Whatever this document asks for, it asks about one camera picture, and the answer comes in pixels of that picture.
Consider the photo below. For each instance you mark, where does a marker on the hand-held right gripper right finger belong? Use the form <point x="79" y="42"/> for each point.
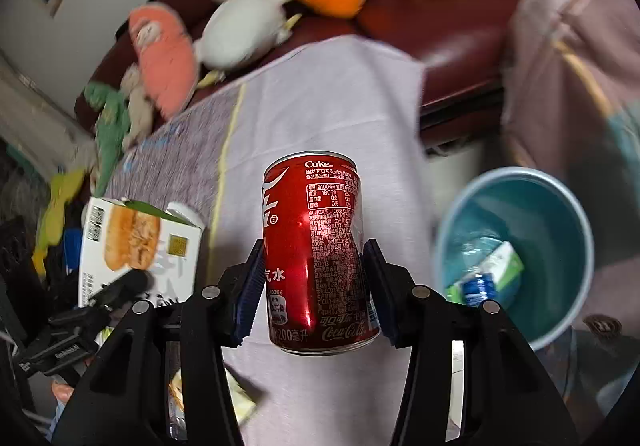
<point x="377" y="287"/>

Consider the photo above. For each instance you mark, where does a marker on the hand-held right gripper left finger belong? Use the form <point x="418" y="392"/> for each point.
<point x="250" y="287"/>

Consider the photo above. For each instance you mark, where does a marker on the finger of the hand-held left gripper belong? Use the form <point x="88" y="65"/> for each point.
<point x="125" y="286"/>

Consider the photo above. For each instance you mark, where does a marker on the white sandwich box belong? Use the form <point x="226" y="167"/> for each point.
<point x="125" y="236"/>

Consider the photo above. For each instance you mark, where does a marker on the red soda can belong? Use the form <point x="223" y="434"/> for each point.
<point x="315" y="236"/>

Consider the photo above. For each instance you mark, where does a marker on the teal trash bin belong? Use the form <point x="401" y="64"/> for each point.
<point x="545" y="236"/>

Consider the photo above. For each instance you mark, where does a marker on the crushed blue label plastic bottle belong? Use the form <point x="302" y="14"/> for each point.
<point x="477" y="288"/>

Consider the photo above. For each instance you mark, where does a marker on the yellow plush toy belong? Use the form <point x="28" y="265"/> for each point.
<point x="55" y="206"/>

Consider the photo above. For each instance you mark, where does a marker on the yellow green snack packet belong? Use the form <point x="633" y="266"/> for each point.
<point x="240" y="401"/>

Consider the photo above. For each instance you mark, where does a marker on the green white carton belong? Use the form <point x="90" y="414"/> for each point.
<point x="506" y="266"/>

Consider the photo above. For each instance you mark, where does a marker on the small green dinosaur plush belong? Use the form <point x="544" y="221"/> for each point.
<point x="110" y="131"/>

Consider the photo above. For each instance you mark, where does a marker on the beige bunny plush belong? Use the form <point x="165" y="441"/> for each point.
<point x="140" y="116"/>

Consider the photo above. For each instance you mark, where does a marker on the grey white table cloth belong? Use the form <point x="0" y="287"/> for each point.
<point x="325" y="101"/>

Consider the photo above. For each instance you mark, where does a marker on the pink carrot plush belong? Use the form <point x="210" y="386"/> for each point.
<point x="165" y="61"/>

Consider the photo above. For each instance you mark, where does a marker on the white goose plush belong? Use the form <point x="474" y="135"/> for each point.
<point x="240" y="26"/>

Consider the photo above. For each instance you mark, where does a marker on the maroon leather sofa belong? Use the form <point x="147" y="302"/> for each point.
<point x="450" y="26"/>

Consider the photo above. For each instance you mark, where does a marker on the pink cloth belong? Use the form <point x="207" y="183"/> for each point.
<point x="560" y="51"/>

